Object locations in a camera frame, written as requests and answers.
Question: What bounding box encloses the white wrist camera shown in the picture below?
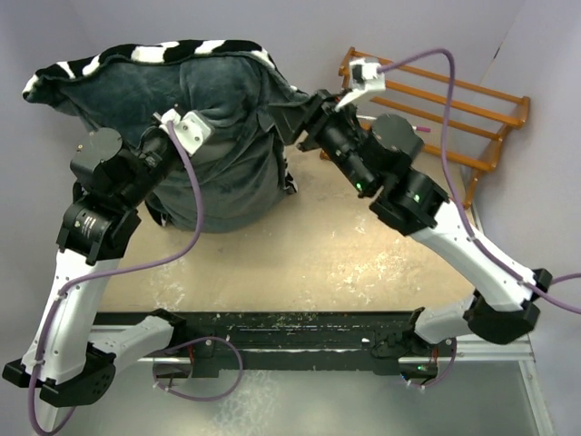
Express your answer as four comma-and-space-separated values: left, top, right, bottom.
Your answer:
335, 57, 386, 112
160, 109, 214, 157

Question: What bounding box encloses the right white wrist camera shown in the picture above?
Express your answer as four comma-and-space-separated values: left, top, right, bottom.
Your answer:
335, 57, 386, 112

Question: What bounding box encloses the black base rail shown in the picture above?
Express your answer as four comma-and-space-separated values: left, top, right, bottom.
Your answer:
90, 310, 455, 380

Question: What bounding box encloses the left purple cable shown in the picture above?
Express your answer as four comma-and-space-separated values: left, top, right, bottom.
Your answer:
26, 119, 206, 434

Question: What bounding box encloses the wooden tiered rack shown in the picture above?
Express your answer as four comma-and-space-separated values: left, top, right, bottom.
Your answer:
319, 45, 531, 210

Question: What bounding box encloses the zebra print pillowcase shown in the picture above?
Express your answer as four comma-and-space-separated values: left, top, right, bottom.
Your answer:
22, 39, 307, 233

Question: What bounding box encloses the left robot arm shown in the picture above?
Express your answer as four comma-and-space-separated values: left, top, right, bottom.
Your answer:
2, 122, 208, 408

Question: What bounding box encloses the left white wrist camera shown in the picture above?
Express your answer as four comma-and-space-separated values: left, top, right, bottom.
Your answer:
160, 109, 214, 157

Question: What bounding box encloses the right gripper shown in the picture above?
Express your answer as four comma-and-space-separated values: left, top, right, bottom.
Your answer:
265, 88, 375, 196

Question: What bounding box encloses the aluminium frame rail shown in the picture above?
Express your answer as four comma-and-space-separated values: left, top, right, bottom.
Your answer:
455, 335, 556, 436

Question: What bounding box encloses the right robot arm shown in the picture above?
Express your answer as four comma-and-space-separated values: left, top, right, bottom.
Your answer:
268, 90, 552, 355

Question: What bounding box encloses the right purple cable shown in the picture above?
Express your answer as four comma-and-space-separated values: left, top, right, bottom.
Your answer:
380, 47, 581, 315

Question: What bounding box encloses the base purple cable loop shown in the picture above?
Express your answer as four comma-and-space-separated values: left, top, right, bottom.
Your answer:
151, 334, 245, 401

